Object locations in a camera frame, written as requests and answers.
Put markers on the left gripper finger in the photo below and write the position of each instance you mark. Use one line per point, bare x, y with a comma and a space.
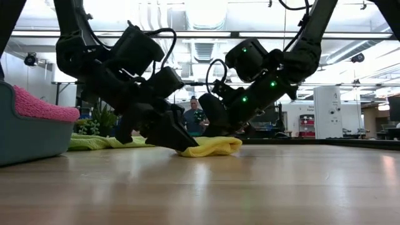
172, 137

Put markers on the small potted plant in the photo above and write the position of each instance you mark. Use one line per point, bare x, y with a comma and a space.
103, 120

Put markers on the black background robot frame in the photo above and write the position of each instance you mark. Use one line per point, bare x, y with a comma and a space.
200, 84

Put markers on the black ceiling spotlight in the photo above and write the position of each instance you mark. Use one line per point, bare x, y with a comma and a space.
31, 59
357, 58

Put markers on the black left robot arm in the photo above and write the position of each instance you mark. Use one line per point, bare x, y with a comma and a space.
81, 53

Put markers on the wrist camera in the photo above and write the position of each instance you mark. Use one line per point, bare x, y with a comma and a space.
228, 92
165, 82

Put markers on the black computer monitor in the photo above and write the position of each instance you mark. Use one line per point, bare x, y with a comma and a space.
394, 107

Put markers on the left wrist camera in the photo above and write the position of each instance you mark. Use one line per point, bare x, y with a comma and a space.
165, 82

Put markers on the teal plastic bin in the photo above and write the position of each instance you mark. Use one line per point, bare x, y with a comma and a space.
31, 140

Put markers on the shelf with red bins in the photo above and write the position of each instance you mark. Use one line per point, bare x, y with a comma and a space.
307, 125

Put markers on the silver round ceiling duct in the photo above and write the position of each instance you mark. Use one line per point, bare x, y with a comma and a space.
353, 50

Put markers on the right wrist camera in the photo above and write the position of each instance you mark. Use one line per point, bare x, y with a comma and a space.
228, 92

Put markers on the lime green microfiber towel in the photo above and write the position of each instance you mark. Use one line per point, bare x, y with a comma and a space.
93, 142

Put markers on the white building column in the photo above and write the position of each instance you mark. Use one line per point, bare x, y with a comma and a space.
328, 109

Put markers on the person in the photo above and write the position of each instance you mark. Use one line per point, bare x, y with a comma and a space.
192, 120

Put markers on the black aluminium table frame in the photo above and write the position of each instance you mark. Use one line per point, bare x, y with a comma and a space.
312, 143

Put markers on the pink microfiber towel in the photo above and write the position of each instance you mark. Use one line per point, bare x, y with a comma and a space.
37, 107

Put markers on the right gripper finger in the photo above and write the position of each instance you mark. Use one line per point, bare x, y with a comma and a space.
217, 115

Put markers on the yellow microfiber towel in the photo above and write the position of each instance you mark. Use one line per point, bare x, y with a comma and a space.
215, 147

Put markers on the black background shelf rack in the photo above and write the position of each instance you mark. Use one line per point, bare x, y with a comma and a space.
57, 93

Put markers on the silver ventilation duct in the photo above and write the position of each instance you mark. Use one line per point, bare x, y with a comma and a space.
204, 51

